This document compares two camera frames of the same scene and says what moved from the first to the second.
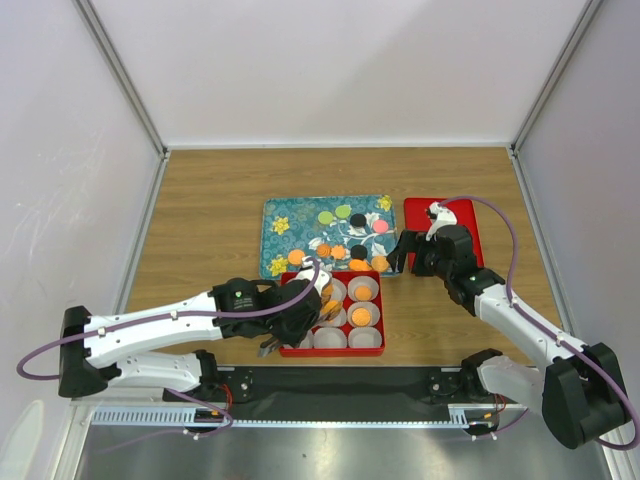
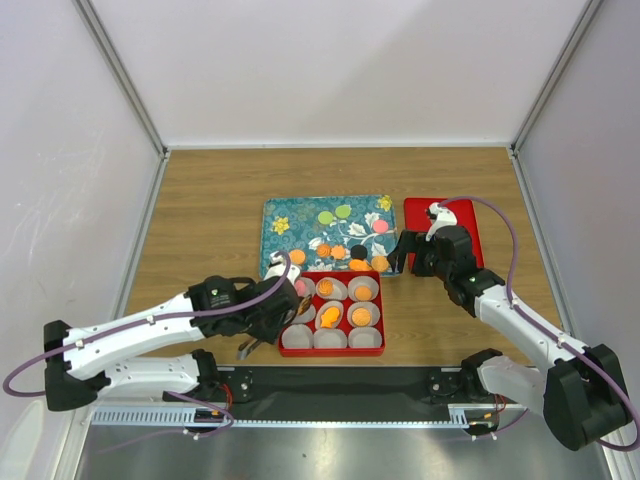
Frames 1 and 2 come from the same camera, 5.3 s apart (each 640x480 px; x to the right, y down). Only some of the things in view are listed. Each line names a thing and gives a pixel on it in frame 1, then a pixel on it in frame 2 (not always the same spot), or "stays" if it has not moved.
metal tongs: x=290 y=325 → x=246 y=348
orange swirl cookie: x=331 y=309 → x=326 y=287
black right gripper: x=408 y=243 stays
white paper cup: x=372 y=308 stays
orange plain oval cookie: x=363 y=292 stays
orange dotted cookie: x=361 y=317 stays
